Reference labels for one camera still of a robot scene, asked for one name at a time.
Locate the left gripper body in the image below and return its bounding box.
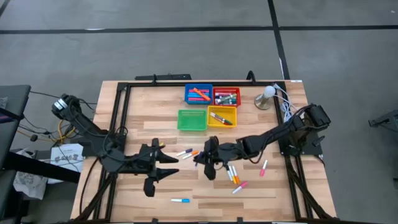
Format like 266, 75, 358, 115
127, 138, 159, 197

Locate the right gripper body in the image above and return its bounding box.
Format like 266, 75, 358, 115
203, 136, 249, 181

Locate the thin dark blue marker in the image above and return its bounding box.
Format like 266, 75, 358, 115
194, 151, 205, 169

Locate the thin green marker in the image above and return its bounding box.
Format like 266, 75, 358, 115
213, 114, 233, 126

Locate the thin red marker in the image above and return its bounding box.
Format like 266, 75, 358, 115
210, 111, 229, 124

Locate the orange highlighter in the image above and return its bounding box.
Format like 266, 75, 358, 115
192, 87, 211, 102

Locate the small white marker orange cap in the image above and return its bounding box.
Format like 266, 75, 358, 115
182, 150, 200, 160
231, 164, 241, 184

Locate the small white marker purple cap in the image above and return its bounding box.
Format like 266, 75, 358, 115
175, 147, 193, 157

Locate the small white marker black cap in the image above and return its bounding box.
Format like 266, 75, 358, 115
224, 164, 234, 182

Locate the green plastic basket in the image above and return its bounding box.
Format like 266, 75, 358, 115
177, 109, 208, 132

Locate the yellow plastic basket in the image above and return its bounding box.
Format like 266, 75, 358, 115
206, 105, 238, 129

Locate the small white marker pink cap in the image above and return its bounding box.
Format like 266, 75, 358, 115
259, 159, 269, 177
231, 181, 249, 195

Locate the red plastic basket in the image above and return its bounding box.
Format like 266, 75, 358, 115
212, 86, 241, 108

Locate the blue plastic basket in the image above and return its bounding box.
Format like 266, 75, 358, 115
184, 83, 214, 106

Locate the bulb lamp on round base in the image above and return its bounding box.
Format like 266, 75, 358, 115
254, 85, 277, 111

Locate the white printed paper sheet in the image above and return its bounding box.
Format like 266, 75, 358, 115
49, 143, 85, 185

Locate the black power strip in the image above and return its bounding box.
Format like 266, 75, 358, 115
134, 73, 193, 82

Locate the black slanted beam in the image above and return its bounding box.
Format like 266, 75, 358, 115
4, 151, 81, 184

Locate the white plastic bag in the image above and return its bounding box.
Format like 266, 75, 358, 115
12, 148, 49, 200

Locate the black side desk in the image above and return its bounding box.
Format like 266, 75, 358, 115
0, 84, 32, 150

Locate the black stand foot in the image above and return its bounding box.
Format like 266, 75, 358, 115
368, 108, 398, 128

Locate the black aluminium table frame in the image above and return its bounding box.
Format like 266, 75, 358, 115
70, 79, 338, 224

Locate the white cable bundle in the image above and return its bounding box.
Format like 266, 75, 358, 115
271, 82, 301, 121

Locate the yellow floor cable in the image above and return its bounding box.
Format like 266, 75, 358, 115
17, 123, 77, 144

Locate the black floor cable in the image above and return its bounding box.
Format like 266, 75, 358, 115
29, 90, 101, 106

